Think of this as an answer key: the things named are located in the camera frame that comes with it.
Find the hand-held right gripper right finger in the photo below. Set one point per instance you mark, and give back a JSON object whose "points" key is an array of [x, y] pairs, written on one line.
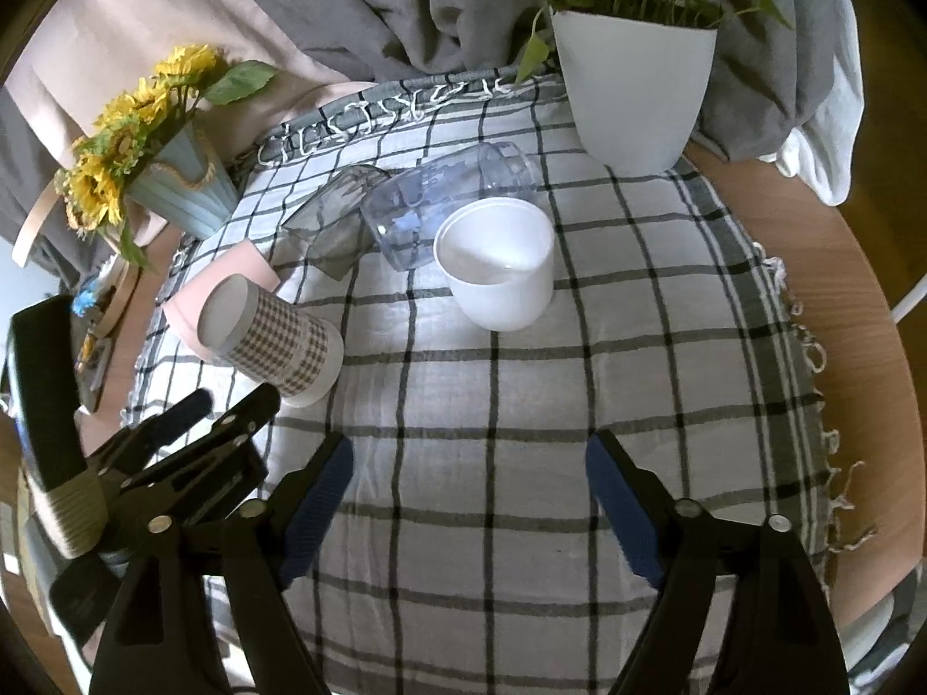
{"points": [[623, 514]]}

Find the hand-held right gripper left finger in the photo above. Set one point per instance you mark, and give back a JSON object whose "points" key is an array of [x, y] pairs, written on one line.
{"points": [[319, 514]]}

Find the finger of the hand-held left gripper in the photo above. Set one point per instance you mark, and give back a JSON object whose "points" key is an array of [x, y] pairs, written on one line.
{"points": [[242, 416], [177, 416]]}

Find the white cup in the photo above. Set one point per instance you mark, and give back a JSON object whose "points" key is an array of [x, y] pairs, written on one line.
{"points": [[500, 297]]}

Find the checkered paper cup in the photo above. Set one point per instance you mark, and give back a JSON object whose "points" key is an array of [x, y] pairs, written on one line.
{"points": [[290, 347]]}

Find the pink cup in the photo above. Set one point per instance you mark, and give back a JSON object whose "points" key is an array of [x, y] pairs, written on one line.
{"points": [[242, 260]]}

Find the grey transparent cup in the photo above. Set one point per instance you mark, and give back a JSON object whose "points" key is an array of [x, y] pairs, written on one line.
{"points": [[329, 228]]}

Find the clear plastic cup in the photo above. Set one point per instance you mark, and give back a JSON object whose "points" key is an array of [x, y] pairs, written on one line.
{"points": [[413, 210]]}

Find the round wooden tray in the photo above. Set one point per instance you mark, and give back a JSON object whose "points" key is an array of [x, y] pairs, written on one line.
{"points": [[119, 311]]}

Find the curved light wooden strip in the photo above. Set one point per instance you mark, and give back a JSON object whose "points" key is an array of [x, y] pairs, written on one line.
{"points": [[32, 224]]}

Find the checkered fringed tablecloth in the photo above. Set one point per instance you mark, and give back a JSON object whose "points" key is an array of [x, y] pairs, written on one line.
{"points": [[492, 391]]}

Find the light blue ribbed vase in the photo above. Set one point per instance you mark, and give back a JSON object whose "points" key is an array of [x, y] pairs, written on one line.
{"points": [[192, 192]]}

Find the yellow artificial sunflowers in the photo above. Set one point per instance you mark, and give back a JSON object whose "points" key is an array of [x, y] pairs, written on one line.
{"points": [[137, 130]]}

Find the beige cloth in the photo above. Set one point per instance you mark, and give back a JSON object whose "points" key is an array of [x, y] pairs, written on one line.
{"points": [[137, 7]]}

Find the white cloth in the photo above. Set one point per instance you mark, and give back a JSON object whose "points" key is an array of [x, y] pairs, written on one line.
{"points": [[833, 159]]}

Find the white plant pot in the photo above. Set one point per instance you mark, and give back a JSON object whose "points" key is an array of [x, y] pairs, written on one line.
{"points": [[637, 94]]}

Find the grey blanket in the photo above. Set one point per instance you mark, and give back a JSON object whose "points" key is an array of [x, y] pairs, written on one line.
{"points": [[405, 0]]}

